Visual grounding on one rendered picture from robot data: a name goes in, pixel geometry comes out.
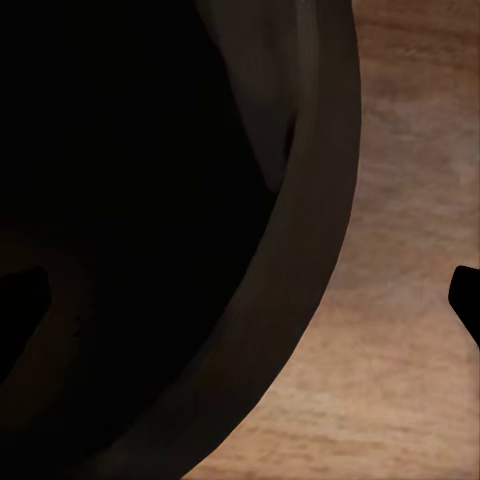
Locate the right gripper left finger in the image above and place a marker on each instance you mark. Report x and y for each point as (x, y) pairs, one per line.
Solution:
(24, 298)

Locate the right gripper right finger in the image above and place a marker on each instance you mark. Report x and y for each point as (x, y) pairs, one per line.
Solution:
(464, 296)

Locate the cauldron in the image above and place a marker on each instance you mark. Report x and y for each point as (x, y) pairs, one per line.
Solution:
(184, 171)

